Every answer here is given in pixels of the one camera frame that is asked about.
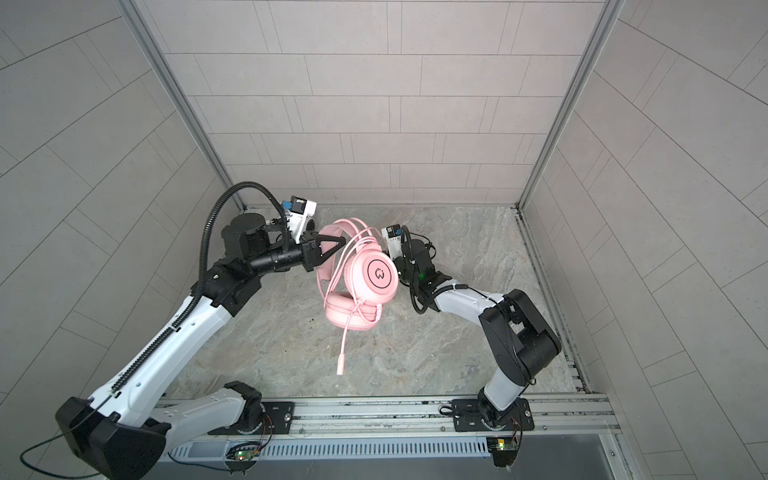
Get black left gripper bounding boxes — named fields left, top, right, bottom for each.
left=245, top=232, right=344, bottom=279

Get pink headphones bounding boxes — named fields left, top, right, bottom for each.
left=315, top=218, right=398, bottom=331

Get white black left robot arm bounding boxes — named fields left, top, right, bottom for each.
left=55, top=181, right=348, bottom=479

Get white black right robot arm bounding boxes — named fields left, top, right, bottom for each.
left=388, top=229, right=562, bottom=429

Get right circuit board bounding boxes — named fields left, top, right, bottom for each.
left=486, top=437, right=520, bottom=468

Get circuit board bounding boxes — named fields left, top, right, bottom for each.
left=486, top=437, right=520, bottom=468
left=225, top=441, right=264, bottom=463

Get left circuit board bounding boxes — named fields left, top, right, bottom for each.
left=225, top=441, right=264, bottom=463

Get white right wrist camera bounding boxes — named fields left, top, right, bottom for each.
left=381, top=224, right=403, bottom=260

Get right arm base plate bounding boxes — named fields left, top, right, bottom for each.
left=439, top=398, right=535, bottom=432

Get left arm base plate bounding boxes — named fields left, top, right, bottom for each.
left=207, top=401, right=296, bottom=436

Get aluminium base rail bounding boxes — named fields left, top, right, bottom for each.
left=116, top=392, right=619, bottom=445

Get aluminium right corner post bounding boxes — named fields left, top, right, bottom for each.
left=516, top=0, right=624, bottom=212

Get aluminium corner post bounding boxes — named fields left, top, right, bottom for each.
left=115, top=0, right=233, bottom=187
left=516, top=0, right=624, bottom=212

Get aluminium left corner post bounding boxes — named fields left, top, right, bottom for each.
left=115, top=0, right=233, bottom=187

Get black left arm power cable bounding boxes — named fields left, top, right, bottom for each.
left=19, top=419, right=271, bottom=480

